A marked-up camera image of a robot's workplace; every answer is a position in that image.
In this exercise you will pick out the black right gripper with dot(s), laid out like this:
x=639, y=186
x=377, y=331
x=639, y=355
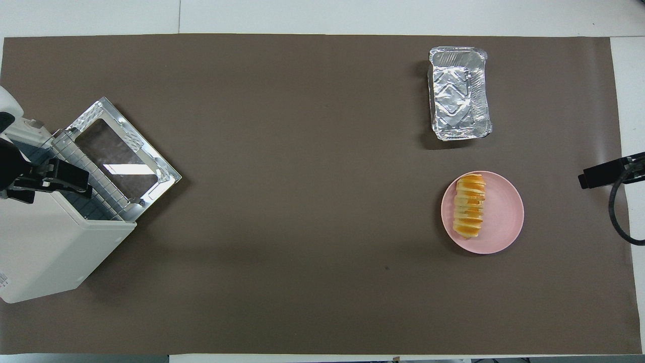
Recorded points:
x=612, y=170

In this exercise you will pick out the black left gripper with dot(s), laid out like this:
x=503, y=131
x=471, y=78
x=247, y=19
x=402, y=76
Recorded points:
x=12, y=164

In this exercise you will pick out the sliced orange glazed bread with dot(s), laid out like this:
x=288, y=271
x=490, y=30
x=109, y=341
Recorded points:
x=469, y=206

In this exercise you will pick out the aluminium foil tray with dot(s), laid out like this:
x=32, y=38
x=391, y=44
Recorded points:
x=458, y=96

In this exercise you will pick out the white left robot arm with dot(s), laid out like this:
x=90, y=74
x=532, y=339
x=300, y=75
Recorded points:
x=9, y=101

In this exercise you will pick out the white toaster oven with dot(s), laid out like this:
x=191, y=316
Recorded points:
x=45, y=252

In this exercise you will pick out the glass oven door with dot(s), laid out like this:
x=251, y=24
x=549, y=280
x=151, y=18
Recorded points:
x=121, y=151

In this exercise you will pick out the pink round plate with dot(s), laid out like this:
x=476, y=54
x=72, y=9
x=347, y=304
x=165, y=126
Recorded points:
x=504, y=217

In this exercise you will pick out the brown table mat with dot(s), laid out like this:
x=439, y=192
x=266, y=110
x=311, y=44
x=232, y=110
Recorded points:
x=302, y=201

